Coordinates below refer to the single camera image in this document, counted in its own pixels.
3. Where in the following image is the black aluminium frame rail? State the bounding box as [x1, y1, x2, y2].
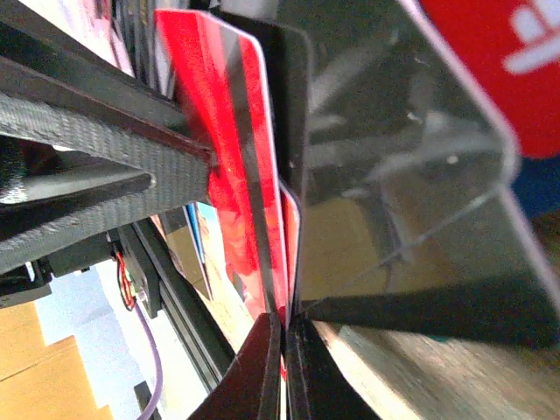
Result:
[115, 219, 235, 392]

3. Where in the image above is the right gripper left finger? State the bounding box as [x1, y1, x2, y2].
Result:
[1, 1, 211, 272]

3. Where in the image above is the red card left pile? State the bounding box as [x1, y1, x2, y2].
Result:
[279, 180, 301, 326]

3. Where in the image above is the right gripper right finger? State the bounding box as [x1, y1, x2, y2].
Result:
[190, 313, 281, 419]

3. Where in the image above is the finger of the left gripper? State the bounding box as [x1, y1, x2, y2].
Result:
[286, 316, 379, 419]

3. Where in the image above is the red VIP card front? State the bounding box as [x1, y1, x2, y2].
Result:
[421, 0, 559, 158]

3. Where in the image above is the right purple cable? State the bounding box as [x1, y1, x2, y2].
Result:
[130, 301, 165, 420]

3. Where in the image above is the black glossy card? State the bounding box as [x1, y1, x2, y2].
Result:
[219, 1, 559, 348]

